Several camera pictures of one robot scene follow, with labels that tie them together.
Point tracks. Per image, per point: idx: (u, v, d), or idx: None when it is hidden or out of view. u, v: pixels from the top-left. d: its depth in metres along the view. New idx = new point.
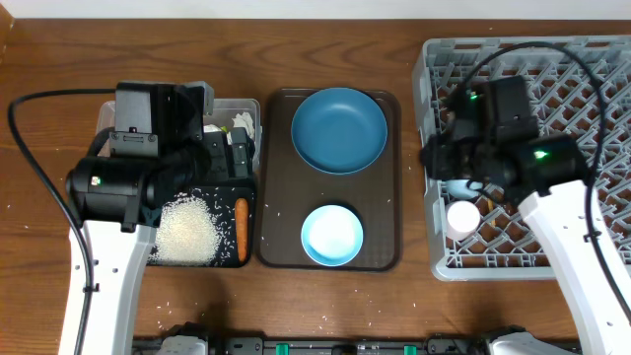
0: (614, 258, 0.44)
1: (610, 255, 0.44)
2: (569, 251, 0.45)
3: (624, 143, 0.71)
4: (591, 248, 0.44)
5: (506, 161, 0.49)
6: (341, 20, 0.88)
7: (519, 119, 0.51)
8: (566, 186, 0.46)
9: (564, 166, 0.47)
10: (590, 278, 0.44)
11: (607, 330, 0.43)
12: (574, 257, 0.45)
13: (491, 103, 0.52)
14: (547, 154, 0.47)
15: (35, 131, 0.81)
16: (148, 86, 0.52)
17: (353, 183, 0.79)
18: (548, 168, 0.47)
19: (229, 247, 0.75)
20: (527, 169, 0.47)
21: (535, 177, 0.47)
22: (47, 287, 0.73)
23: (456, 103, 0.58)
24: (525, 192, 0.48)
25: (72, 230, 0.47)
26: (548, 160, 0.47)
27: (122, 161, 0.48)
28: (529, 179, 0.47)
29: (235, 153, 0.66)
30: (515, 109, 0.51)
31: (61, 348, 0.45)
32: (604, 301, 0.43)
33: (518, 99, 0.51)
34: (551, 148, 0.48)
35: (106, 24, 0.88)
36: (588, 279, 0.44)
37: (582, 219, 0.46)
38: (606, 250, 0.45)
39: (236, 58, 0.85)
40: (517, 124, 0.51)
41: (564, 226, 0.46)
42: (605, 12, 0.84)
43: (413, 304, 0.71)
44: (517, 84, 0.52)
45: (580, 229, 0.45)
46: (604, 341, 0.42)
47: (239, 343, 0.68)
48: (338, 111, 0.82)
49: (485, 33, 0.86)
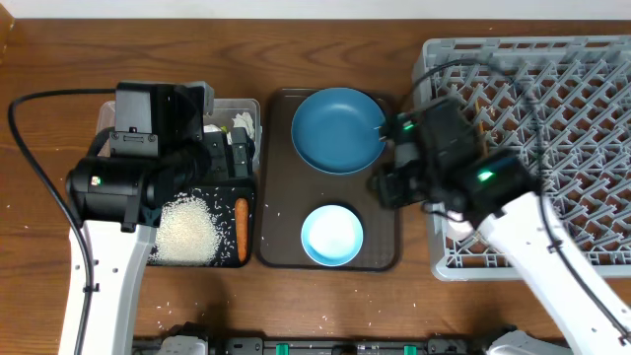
0: (581, 262, 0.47)
1: (576, 259, 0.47)
2: (538, 267, 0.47)
3: (624, 143, 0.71)
4: (558, 259, 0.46)
5: (453, 188, 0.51)
6: (341, 20, 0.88)
7: (455, 143, 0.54)
8: (518, 204, 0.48)
9: (509, 182, 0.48)
10: (564, 289, 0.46)
11: (593, 336, 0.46)
12: (543, 272, 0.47)
13: (424, 131, 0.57)
14: (491, 175, 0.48)
15: (35, 131, 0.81)
16: (148, 86, 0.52)
17: (353, 183, 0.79)
18: (493, 187, 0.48)
19: (229, 247, 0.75)
20: (472, 193, 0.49)
21: (483, 196, 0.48)
22: (47, 287, 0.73)
23: (394, 132, 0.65)
24: (480, 216, 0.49)
25: (72, 230, 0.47)
26: (493, 179, 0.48)
27: (121, 161, 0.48)
28: (478, 202, 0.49)
29: (235, 153, 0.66)
30: (450, 136, 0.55)
31: (62, 348, 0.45)
32: (585, 308, 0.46)
33: (450, 125, 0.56)
34: (494, 168, 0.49)
35: (107, 24, 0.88)
36: (563, 290, 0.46)
37: (540, 230, 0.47)
38: (573, 255, 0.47)
39: (236, 58, 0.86)
40: (455, 147, 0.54)
41: (526, 244, 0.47)
42: (605, 12, 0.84)
43: (413, 304, 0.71)
44: (445, 111, 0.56)
45: (542, 242, 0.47)
46: (591, 346, 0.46)
47: (239, 343, 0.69)
48: (338, 111, 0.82)
49: (485, 33, 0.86)
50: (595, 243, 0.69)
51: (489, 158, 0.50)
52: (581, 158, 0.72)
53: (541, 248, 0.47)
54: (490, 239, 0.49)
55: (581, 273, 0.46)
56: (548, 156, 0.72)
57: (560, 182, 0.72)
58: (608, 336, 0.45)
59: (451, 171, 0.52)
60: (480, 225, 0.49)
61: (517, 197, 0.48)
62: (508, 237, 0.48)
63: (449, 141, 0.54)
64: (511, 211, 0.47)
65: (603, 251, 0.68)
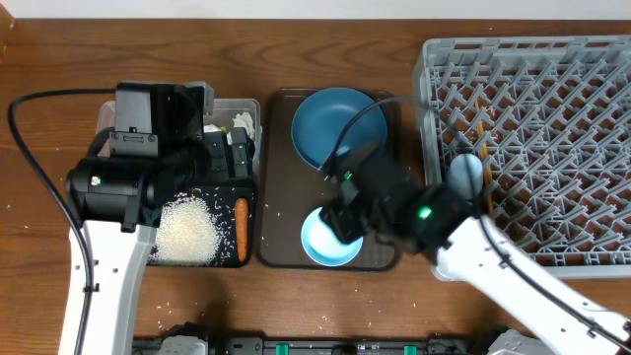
0: (531, 267, 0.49)
1: (528, 268, 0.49)
2: (497, 286, 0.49)
3: (623, 143, 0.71)
4: (511, 273, 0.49)
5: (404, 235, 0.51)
6: (341, 20, 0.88)
7: (395, 188, 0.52)
8: (459, 233, 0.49)
9: (449, 216, 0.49)
10: (522, 300, 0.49)
11: (562, 335, 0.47)
12: (499, 289, 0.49)
13: (367, 181, 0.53)
14: (430, 212, 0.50)
15: (35, 131, 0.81)
16: (148, 86, 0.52)
17: None
18: (435, 224, 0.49)
19: (229, 247, 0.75)
20: (419, 234, 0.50)
21: (429, 235, 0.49)
22: (47, 287, 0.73)
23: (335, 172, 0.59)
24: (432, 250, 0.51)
25: (72, 230, 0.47)
26: (433, 217, 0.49)
27: (121, 161, 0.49)
28: (426, 240, 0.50)
29: (235, 153, 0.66)
30: (387, 180, 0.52)
31: (62, 348, 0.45)
32: (547, 310, 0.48)
33: (385, 171, 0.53)
34: (431, 206, 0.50)
35: (107, 24, 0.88)
36: (522, 302, 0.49)
37: (490, 250, 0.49)
38: (523, 266, 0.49)
39: (236, 58, 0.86)
40: (397, 189, 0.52)
41: (481, 265, 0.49)
42: (605, 12, 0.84)
43: (413, 304, 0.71)
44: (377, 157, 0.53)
45: (494, 260, 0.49)
46: (561, 346, 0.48)
47: (239, 343, 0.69)
48: (338, 111, 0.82)
49: (485, 33, 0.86)
50: (595, 243, 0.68)
51: (428, 198, 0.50)
52: (581, 158, 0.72)
53: (494, 266, 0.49)
54: (448, 269, 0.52)
55: (540, 283, 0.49)
56: (549, 156, 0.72)
57: (560, 182, 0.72)
58: (579, 334, 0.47)
59: (399, 215, 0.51)
60: (438, 258, 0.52)
61: (457, 226, 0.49)
62: (465, 263, 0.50)
63: (387, 184, 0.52)
64: (458, 242, 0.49)
65: (602, 251, 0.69)
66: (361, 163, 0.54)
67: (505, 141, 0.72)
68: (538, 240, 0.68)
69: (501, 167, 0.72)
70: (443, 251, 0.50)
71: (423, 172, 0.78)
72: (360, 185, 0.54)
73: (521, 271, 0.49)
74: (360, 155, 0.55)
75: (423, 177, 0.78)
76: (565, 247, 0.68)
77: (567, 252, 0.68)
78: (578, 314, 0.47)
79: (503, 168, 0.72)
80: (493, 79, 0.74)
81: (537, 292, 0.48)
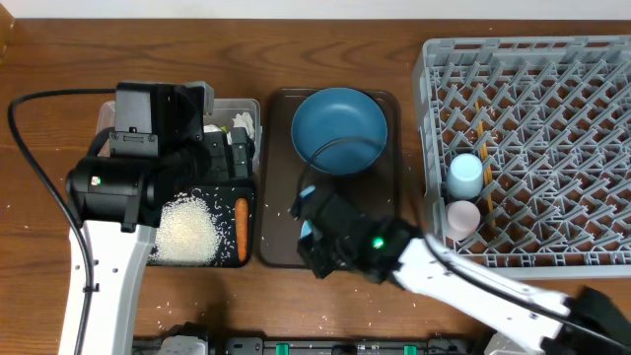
0: (472, 266, 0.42)
1: (470, 267, 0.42)
2: (443, 292, 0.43)
3: (624, 143, 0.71)
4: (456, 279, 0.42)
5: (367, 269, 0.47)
6: (342, 20, 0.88)
7: (351, 223, 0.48)
8: (409, 254, 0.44)
9: (400, 241, 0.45)
10: (468, 301, 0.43)
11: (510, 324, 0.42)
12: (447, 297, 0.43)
13: (325, 223, 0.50)
14: (384, 242, 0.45)
15: (35, 131, 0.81)
16: (148, 86, 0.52)
17: (353, 184, 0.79)
18: (389, 250, 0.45)
19: (229, 247, 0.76)
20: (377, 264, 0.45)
21: (385, 263, 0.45)
22: (47, 287, 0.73)
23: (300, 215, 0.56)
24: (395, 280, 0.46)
25: (72, 230, 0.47)
26: (385, 245, 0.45)
27: (121, 161, 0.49)
28: (384, 269, 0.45)
29: (235, 153, 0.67)
30: (341, 219, 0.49)
31: (62, 348, 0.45)
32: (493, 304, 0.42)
33: (340, 211, 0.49)
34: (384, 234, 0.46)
35: (107, 24, 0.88)
36: (468, 303, 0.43)
37: (433, 262, 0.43)
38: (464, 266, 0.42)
39: (236, 58, 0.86)
40: (355, 225, 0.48)
41: (428, 278, 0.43)
42: (605, 12, 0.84)
43: (413, 304, 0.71)
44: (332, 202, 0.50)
45: (438, 270, 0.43)
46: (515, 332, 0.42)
47: (239, 343, 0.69)
48: (338, 111, 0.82)
49: (485, 33, 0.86)
50: (595, 243, 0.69)
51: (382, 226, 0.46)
52: (581, 158, 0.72)
53: (439, 277, 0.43)
54: (413, 290, 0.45)
55: (478, 278, 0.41)
56: (549, 156, 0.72)
57: (560, 182, 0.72)
58: (525, 319, 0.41)
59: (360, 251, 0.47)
60: (399, 284, 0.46)
61: (406, 249, 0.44)
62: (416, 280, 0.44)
63: (341, 220, 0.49)
64: (411, 262, 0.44)
65: (602, 251, 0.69)
66: (316, 209, 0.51)
67: (505, 141, 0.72)
68: (538, 240, 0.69)
69: (501, 167, 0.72)
70: (396, 273, 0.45)
71: (423, 172, 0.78)
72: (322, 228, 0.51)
73: (466, 275, 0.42)
74: (315, 197, 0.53)
75: (423, 177, 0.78)
76: (565, 247, 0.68)
77: (567, 252, 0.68)
78: (521, 304, 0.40)
79: (503, 168, 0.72)
80: (493, 79, 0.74)
81: (482, 290, 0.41)
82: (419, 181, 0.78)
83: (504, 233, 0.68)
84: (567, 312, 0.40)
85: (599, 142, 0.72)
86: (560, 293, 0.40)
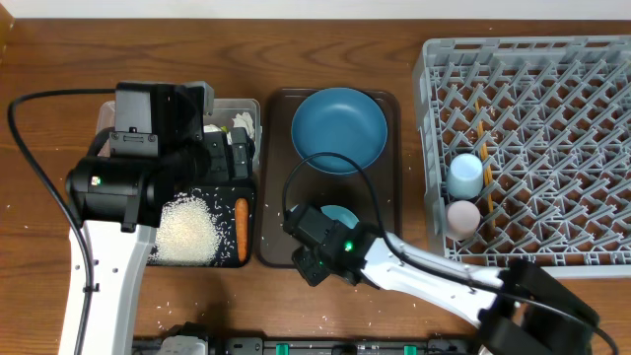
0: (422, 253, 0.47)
1: (421, 255, 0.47)
2: (403, 282, 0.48)
3: (624, 143, 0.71)
4: (409, 267, 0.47)
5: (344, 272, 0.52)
6: (342, 20, 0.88)
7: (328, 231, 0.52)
8: (373, 252, 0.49)
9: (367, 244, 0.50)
10: (422, 285, 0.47)
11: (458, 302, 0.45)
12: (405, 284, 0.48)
13: (304, 233, 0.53)
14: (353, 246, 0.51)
15: (35, 131, 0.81)
16: (148, 86, 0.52)
17: (352, 184, 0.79)
18: (357, 251, 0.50)
19: (229, 247, 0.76)
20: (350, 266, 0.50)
21: (353, 263, 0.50)
22: (47, 287, 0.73)
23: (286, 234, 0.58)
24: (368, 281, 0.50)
25: (72, 230, 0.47)
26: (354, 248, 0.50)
27: (122, 161, 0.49)
28: (354, 269, 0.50)
29: (235, 152, 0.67)
30: (319, 227, 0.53)
31: (62, 348, 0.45)
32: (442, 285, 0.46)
33: (317, 220, 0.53)
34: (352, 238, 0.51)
35: (107, 24, 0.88)
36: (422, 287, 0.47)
37: (390, 254, 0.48)
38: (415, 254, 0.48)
39: (236, 58, 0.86)
40: (330, 233, 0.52)
41: (388, 270, 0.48)
42: (605, 12, 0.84)
43: (413, 304, 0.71)
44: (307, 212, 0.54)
45: (391, 260, 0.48)
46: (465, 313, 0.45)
47: (239, 343, 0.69)
48: (338, 111, 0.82)
49: (485, 33, 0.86)
50: (595, 243, 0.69)
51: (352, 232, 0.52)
52: (581, 158, 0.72)
53: (394, 266, 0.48)
54: (385, 287, 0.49)
55: (427, 263, 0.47)
56: (549, 156, 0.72)
57: (560, 182, 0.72)
58: (466, 296, 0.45)
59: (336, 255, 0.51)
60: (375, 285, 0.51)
61: (370, 249, 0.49)
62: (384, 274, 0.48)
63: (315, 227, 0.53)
64: (374, 259, 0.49)
65: (602, 251, 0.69)
66: (296, 223, 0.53)
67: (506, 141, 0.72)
68: (538, 240, 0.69)
69: (501, 167, 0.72)
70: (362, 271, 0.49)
71: (423, 171, 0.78)
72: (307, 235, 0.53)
73: (417, 262, 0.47)
74: (295, 212, 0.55)
75: (423, 177, 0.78)
76: (565, 247, 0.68)
77: (567, 252, 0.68)
78: (460, 280, 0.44)
79: (503, 168, 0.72)
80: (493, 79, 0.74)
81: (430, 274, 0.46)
82: (419, 181, 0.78)
83: (504, 234, 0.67)
84: (501, 283, 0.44)
85: (599, 142, 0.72)
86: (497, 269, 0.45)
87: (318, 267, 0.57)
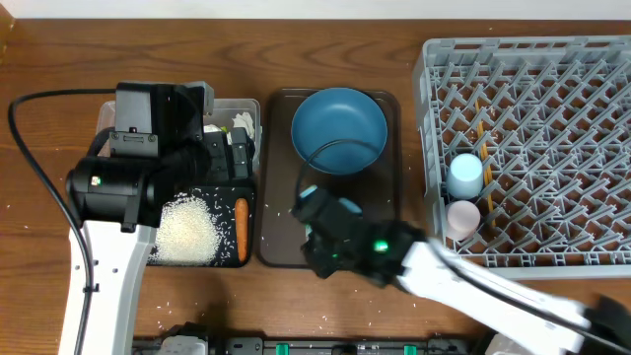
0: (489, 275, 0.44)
1: (484, 275, 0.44)
2: (455, 300, 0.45)
3: (623, 143, 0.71)
4: (469, 287, 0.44)
5: (371, 270, 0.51)
6: (342, 20, 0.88)
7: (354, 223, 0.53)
8: (416, 259, 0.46)
9: (403, 246, 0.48)
10: (482, 307, 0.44)
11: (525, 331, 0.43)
12: (462, 301, 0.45)
13: (323, 224, 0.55)
14: (387, 245, 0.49)
15: (35, 131, 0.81)
16: (148, 86, 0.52)
17: (352, 184, 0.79)
18: (392, 254, 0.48)
19: (229, 247, 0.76)
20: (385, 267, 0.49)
21: (387, 267, 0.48)
22: (46, 287, 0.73)
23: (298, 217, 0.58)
24: (399, 283, 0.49)
25: (72, 230, 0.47)
26: (387, 249, 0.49)
27: (121, 161, 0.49)
28: (389, 272, 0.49)
29: (235, 153, 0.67)
30: (342, 220, 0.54)
31: (62, 348, 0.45)
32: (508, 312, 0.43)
33: (340, 213, 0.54)
34: (387, 239, 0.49)
35: (107, 24, 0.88)
36: (483, 309, 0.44)
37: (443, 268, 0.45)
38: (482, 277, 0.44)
39: (236, 58, 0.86)
40: (354, 228, 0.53)
41: (440, 283, 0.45)
42: (605, 12, 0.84)
43: (413, 304, 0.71)
44: (329, 206, 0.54)
45: (446, 275, 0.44)
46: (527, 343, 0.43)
47: (239, 343, 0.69)
48: (338, 111, 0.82)
49: (485, 33, 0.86)
50: (595, 243, 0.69)
51: (385, 231, 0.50)
52: (581, 158, 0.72)
53: (453, 283, 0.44)
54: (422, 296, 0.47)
55: (497, 287, 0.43)
56: (549, 156, 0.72)
57: (560, 182, 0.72)
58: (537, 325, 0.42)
59: (364, 252, 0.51)
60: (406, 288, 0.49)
61: (412, 253, 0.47)
62: (423, 279, 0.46)
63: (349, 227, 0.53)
64: (424, 271, 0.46)
65: (602, 251, 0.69)
66: (316, 213, 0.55)
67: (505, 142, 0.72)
68: (538, 240, 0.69)
69: (501, 167, 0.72)
70: (400, 276, 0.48)
71: (423, 172, 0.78)
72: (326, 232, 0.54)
73: (483, 283, 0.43)
74: (313, 198, 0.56)
75: (423, 177, 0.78)
76: (565, 247, 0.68)
77: (567, 252, 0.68)
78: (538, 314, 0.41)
79: (503, 168, 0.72)
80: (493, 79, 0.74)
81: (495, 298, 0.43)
82: (419, 181, 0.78)
83: (504, 234, 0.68)
84: (584, 322, 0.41)
85: (599, 142, 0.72)
86: (576, 304, 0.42)
87: (329, 255, 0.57)
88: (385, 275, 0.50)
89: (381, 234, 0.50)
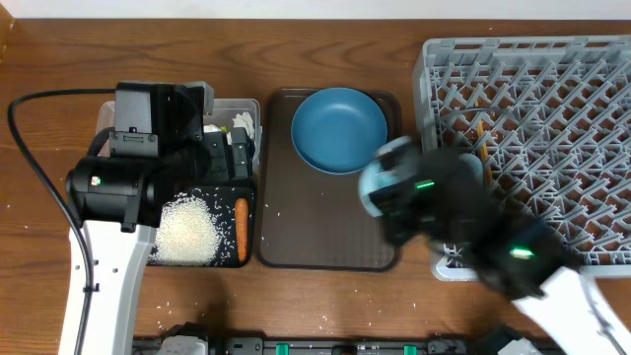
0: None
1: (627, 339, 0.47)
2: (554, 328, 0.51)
3: (623, 143, 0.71)
4: (601, 339, 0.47)
5: (488, 265, 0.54)
6: (342, 20, 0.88)
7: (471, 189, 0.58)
8: (563, 285, 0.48)
9: (548, 254, 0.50)
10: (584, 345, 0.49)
11: None
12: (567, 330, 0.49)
13: (428, 164, 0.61)
14: (532, 252, 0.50)
15: (35, 131, 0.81)
16: (148, 86, 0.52)
17: (352, 184, 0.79)
18: (530, 263, 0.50)
19: (229, 247, 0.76)
20: (514, 272, 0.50)
21: (521, 275, 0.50)
22: (46, 287, 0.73)
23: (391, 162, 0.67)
24: (522, 293, 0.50)
25: (71, 230, 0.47)
26: (529, 254, 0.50)
27: (122, 161, 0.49)
28: (521, 281, 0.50)
29: (235, 153, 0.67)
30: (460, 173, 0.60)
31: (61, 348, 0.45)
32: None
33: (444, 158, 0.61)
34: (528, 244, 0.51)
35: (107, 24, 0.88)
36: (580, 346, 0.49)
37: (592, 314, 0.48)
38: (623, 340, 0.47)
39: (236, 58, 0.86)
40: (479, 202, 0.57)
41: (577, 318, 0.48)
42: (605, 12, 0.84)
43: (413, 304, 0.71)
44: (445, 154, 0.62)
45: (593, 323, 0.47)
46: None
47: (239, 343, 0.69)
48: (338, 111, 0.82)
49: (485, 33, 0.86)
50: (595, 243, 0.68)
51: (526, 235, 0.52)
52: (581, 158, 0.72)
53: (589, 326, 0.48)
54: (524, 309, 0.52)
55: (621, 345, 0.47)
56: (549, 156, 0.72)
57: (560, 182, 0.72)
58: None
59: (495, 248, 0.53)
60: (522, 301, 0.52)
61: (559, 275, 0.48)
62: (559, 306, 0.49)
63: (486, 232, 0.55)
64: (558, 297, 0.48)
65: (602, 251, 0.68)
66: (424, 158, 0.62)
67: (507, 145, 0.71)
68: None
69: (501, 167, 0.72)
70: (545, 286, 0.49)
71: None
72: (431, 199, 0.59)
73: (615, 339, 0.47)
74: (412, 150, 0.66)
75: None
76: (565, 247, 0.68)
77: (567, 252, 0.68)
78: None
79: (503, 168, 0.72)
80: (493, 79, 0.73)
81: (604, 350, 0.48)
82: None
83: None
84: None
85: (599, 142, 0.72)
86: None
87: (412, 211, 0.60)
88: (508, 280, 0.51)
89: (525, 242, 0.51)
